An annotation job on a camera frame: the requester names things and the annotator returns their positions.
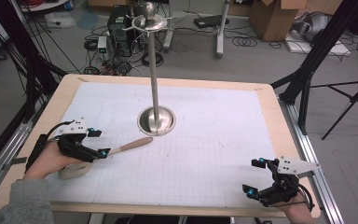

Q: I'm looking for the thick black gripper cable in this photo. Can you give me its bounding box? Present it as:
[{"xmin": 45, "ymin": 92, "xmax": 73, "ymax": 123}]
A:
[{"xmin": 24, "ymin": 119, "xmax": 76, "ymax": 174}]

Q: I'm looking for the black computer tower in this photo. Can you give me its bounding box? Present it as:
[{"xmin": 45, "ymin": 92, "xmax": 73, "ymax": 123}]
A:
[{"xmin": 106, "ymin": 5, "xmax": 138, "ymax": 59}]

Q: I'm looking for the person's right hand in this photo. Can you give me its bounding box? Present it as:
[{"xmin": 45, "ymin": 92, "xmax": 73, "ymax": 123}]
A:
[{"xmin": 274, "ymin": 192, "xmax": 316, "ymax": 224}]

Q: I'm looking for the round white table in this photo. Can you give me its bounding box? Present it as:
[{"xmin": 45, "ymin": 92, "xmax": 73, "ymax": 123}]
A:
[{"xmin": 20, "ymin": 0, "xmax": 71, "ymax": 13}]

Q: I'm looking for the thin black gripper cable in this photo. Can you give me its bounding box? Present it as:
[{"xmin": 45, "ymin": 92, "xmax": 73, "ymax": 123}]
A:
[{"xmin": 297, "ymin": 182, "xmax": 316, "ymax": 213}]

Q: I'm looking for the black stand with cables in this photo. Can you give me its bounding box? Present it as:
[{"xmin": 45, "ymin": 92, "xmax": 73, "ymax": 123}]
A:
[{"xmin": 0, "ymin": 0, "xmax": 68, "ymax": 123}]

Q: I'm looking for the person's left hand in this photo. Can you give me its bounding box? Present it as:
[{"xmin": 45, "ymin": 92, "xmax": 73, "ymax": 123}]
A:
[{"xmin": 22, "ymin": 141, "xmax": 85, "ymax": 181}]

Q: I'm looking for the red cable bundle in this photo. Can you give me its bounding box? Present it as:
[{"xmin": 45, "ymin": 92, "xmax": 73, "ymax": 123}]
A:
[{"xmin": 18, "ymin": 0, "xmax": 45, "ymax": 8}]

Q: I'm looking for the small grey power box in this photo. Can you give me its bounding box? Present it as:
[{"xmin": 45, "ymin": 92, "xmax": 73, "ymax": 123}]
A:
[{"xmin": 96, "ymin": 35, "xmax": 108, "ymax": 54}]

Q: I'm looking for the black tripod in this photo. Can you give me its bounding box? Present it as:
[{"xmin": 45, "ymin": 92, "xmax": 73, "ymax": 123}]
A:
[{"xmin": 310, "ymin": 74, "xmax": 358, "ymax": 141}]

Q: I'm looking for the wooden slotted spatula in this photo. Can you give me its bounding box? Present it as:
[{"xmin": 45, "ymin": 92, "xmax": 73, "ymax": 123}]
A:
[{"xmin": 57, "ymin": 136, "xmax": 154, "ymax": 181}]

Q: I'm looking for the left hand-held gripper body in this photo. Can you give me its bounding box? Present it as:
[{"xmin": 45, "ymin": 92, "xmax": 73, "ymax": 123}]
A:
[{"xmin": 55, "ymin": 117, "xmax": 103, "ymax": 163}]

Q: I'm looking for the white grid mat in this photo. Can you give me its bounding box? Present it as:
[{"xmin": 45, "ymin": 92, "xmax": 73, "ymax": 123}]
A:
[{"xmin": 45, "ymin": 81, "xmax": 278, "ymax": 209}]

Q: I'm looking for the large open cardboard box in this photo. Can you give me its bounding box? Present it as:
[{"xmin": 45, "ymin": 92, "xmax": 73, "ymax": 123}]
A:
[{"xmin": 249, "ymin": 0, "xmax": 308, "ymax": 42}]

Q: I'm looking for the white metal stand leg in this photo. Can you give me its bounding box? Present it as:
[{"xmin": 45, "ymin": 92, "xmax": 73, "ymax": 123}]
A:
[
  {"xmin": 214, "ymin": 0, "xmax": 231, "ymax": 60},
  {"xmin": 162, "ymin": 0, "xmax": 177, "ymax": 53}
]

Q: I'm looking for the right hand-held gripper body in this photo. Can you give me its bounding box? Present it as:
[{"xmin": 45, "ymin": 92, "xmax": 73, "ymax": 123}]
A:
[{"xmin": 258, "ymin": 155, "xmax": 321, "ymax": 208}]

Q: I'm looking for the black truss stand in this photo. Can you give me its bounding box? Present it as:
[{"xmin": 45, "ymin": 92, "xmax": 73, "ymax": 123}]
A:
[{"xmin": 270, "ymin": 0, "xmax": 358, "ymax": 135}]

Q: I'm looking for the flat black device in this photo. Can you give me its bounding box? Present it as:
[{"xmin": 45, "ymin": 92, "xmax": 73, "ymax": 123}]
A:
[{"xmin": 193, "ymin": 14, "xmax": 230, "ymax": 30}]

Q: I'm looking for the grey rounded machine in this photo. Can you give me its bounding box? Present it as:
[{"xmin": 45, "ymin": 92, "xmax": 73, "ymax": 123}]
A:
[{"xmin": 292, "ymin": 11, "xmax": 332, "ymax": 43}]

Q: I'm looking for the metal utensil stand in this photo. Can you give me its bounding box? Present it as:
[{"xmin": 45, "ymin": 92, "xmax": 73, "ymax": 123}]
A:
[{"xmin": 122, "ymin": 1, "xmax": 177, "ymax": 137}]

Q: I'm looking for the aluminium frame rail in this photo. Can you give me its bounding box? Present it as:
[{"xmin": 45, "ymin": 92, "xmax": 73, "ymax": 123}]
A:
[
  {"xmin": 0, "ymin": 122, "xmax": 40, "ymax": 203},
  {"xmin": 279, "ymin": 98, "xmax": 345, "ymax": 224}
]

